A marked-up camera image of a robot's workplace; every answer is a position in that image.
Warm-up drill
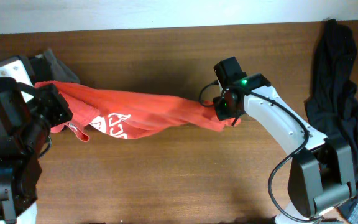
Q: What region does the black garment on table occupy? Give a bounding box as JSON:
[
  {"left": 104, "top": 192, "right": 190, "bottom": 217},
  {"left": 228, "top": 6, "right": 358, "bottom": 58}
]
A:
[{"left": 305, "top": 19, "right": 358, "bottom": 221}]

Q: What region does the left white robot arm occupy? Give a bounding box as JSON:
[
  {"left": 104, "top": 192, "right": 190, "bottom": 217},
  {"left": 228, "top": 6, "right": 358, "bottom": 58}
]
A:
[{"left": 0, "top": 55, "right": 73, "bottom": 223}]

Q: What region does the folded light grey shirt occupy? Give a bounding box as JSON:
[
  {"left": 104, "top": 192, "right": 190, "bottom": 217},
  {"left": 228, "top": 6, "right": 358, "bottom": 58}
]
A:
[{"left": 43, "top": 49, "right": 80, "bottom": 84}]

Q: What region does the orange printed t-shirt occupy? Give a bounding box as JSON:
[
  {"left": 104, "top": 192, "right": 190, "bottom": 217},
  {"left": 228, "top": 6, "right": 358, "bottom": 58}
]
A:
[{"left": 51, "top": 81, "right": 238, "bottom": 142}]

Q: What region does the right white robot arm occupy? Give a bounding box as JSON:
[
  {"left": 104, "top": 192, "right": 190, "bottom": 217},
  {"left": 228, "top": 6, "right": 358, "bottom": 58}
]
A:
[{"left": 213, "top": 57, "right": 356, "bottom": 223}]

